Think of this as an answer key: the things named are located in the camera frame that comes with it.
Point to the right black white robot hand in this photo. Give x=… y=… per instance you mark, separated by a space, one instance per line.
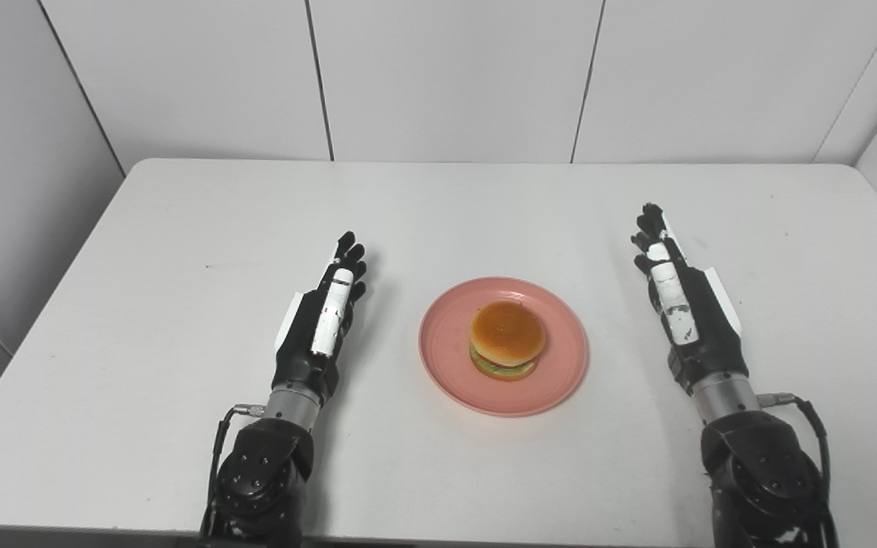
x=709 y=335

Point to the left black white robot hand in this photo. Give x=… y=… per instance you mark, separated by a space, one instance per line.
x=301 y=342

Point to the pink round plate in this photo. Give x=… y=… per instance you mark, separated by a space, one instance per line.
x=560 y=365

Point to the toy hamburger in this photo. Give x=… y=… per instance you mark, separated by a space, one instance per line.
x=507 y=331

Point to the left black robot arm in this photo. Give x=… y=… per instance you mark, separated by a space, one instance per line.
x=263 y=479

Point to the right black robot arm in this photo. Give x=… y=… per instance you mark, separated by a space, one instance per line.
x=758 y=472

